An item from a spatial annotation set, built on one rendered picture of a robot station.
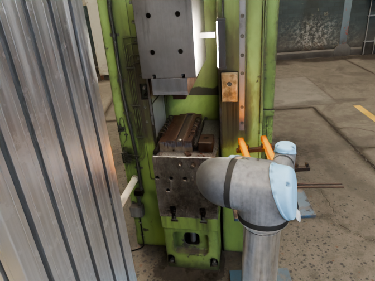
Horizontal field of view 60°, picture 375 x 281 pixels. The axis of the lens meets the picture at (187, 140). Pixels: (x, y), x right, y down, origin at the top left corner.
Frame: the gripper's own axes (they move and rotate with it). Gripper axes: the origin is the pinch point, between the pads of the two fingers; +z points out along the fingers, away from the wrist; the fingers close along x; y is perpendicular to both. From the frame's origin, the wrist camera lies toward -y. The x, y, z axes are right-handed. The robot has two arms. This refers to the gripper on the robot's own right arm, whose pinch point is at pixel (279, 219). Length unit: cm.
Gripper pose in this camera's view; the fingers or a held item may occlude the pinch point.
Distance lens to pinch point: 141.3
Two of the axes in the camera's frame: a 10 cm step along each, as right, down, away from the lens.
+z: 0.7, 8.9, 4.4
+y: -2.5, 4.4, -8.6
